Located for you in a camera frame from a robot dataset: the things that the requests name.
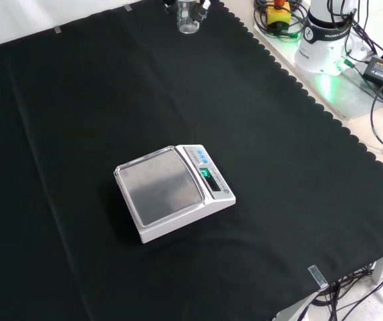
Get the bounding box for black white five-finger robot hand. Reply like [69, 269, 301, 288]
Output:
[162, 0, 212, 21]

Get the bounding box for small clear glass beaker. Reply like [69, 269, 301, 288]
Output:
[176, 0, 201, 35]

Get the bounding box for white electronic balance steel pan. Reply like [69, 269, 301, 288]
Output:
[113, 144, 237, 245]

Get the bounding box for yellow emergency stop button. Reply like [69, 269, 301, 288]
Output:
[266, 0, 293, 28]

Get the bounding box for black table cloth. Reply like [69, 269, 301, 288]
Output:
[0, 0, 383, 321]

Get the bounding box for grey metal bench leg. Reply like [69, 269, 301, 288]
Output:
[372, 252, 383, 286]

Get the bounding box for grey metal base plate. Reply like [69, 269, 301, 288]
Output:
[253, 25, 383, 122]

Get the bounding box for black cables under bench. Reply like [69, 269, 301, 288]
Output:
[306, 263, 383, 321]

